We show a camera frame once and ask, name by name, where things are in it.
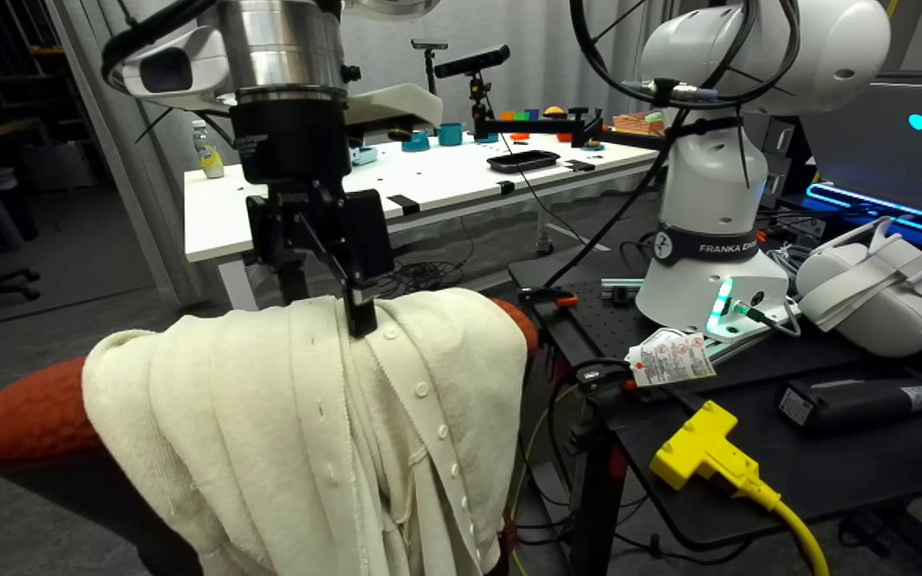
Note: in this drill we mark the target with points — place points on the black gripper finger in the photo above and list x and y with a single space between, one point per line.
274 250
366 240

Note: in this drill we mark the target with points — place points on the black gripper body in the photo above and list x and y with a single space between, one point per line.
291 138

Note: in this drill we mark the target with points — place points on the white button jersey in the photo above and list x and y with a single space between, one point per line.
269 427

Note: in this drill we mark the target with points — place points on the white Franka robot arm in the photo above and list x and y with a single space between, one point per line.
712 180

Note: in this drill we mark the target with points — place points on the orange fabric office chair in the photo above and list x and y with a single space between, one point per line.
25 419

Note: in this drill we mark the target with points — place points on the small black clip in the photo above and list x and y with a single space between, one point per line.
406 204

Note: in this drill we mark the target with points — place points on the small teal item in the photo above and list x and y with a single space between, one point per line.
362 155

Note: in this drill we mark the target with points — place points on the yellow green bottle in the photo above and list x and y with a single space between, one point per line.
209 155

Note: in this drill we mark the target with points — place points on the white table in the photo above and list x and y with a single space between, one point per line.
450 178

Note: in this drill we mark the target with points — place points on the teal plastic cup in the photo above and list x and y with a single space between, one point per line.
413 142
450 137

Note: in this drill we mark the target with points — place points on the thin black stand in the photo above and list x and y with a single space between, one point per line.
432 67

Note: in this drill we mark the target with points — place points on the black flat tray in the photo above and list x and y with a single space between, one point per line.
522 162

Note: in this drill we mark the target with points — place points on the green blue toy block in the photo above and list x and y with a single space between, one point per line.
516 112

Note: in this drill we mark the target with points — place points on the orange pink toy blocks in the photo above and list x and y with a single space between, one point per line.
635 123

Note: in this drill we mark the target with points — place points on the white red printed packet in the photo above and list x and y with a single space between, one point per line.
670 358

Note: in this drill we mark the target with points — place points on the yellow power strip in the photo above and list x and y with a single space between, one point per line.
696 448

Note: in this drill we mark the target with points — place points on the black handheld device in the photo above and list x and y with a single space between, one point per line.
847 404

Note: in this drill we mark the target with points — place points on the white VR headset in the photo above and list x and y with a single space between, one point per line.
878 299

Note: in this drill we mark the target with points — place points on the grey laptop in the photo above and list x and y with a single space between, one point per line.
889 138

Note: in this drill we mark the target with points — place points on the black work table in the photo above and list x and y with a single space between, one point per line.
889 460

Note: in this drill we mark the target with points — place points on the black stereo camera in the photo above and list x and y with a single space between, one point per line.
473 62

